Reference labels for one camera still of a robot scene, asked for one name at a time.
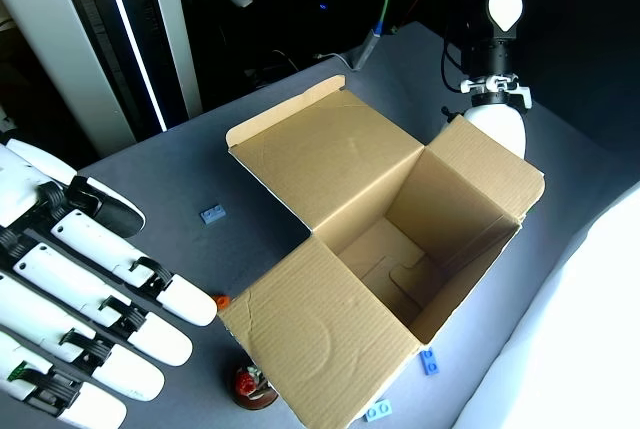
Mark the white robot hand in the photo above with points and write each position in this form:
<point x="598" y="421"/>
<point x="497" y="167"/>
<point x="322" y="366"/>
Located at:
<point x="500" y="124"/>
<point x="75" y="269"/>

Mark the white cabinet frame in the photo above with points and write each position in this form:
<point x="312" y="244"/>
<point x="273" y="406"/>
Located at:
<point x="50" y="24"/>

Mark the orange toy piece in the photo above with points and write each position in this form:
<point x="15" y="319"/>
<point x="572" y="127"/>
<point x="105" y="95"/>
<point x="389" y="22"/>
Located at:
<point x="222" y="302"/>

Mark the cardboard box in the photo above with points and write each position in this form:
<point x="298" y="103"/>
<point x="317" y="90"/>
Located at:
<point x="325" y="159"/>

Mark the white LED light strip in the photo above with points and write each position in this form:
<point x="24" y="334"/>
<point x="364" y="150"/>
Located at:
<point x="132" y="44"/>

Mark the grey-blue toy brick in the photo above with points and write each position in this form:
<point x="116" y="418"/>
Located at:
<point x="212" y="215"/>

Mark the white cloth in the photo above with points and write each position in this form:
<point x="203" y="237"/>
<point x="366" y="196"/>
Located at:
<point x="575" y="324"/>

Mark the light blue toy brick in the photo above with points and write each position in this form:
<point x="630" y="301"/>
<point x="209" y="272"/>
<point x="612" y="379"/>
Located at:
<point x="378" y="410"/>

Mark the grey table cloth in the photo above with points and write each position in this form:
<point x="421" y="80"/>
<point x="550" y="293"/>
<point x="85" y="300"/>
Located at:
<point x="175" y="189"/>

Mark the brown toy with red top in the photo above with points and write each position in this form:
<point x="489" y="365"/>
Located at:
<point x="247" y="384"/>

